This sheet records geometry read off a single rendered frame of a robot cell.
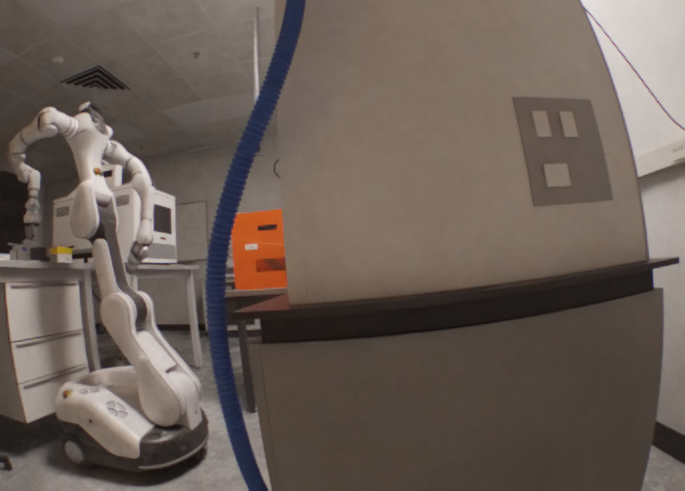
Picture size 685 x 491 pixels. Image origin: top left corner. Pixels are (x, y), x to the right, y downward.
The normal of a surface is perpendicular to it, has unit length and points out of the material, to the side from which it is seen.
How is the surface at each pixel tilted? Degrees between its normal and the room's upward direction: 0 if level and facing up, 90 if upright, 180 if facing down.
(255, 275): 90
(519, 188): 90
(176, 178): 90
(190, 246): 90
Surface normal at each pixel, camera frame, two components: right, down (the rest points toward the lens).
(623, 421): -0.07, -0.09
